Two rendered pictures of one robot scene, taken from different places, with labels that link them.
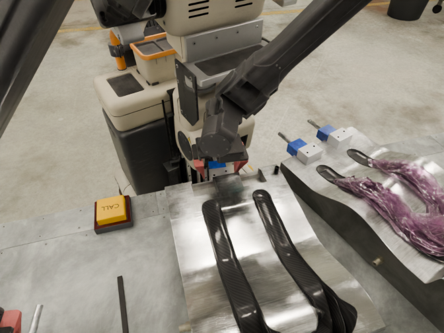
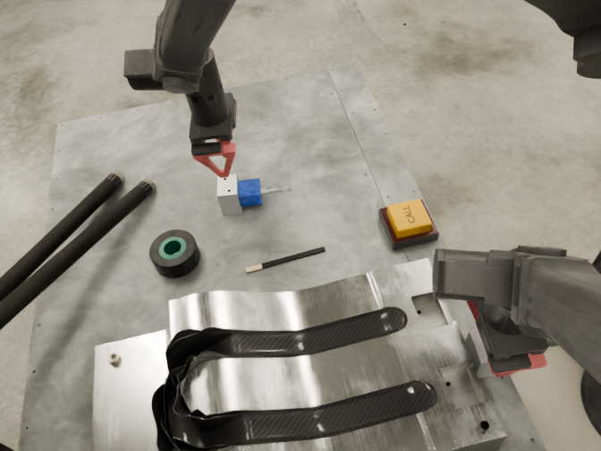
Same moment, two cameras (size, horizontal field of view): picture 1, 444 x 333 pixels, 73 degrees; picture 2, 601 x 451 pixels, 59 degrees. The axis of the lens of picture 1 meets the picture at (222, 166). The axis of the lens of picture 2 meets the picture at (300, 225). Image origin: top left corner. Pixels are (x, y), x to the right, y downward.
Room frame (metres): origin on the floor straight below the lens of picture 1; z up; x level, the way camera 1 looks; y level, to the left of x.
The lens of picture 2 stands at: (0.32, -0.33, 1.54)
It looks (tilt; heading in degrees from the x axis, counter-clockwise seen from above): 51 degrees down; 100
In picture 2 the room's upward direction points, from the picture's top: 8 degrees counter-clockwise
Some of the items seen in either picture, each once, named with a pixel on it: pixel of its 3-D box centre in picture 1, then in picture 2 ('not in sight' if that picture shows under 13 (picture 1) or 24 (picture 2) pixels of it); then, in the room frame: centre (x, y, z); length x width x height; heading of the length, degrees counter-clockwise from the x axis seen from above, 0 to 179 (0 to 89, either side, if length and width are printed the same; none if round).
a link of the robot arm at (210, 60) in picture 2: not in sight; (194, 71); (0.09, 0.31, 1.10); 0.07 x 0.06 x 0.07; 175
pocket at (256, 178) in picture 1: (251, 182); (462, 389); (0.45, -0.07, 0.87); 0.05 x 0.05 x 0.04; 16
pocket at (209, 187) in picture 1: (204, 191); (431, 316); (0.42, 0.04, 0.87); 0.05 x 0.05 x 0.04; 16
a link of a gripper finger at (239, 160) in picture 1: (230, 160); (505, 351); (0.51, -0.02, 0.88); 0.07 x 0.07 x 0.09; 10
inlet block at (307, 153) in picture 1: (295, 146); not in sight; (0.59, -0.19, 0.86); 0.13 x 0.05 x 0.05; 33
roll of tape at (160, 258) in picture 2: not in sight; (174, 253); (0.01, 0.18, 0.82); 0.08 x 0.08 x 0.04
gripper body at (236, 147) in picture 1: (219, 137); (511, 306); (0.50, 0.01, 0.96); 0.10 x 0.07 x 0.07; 100
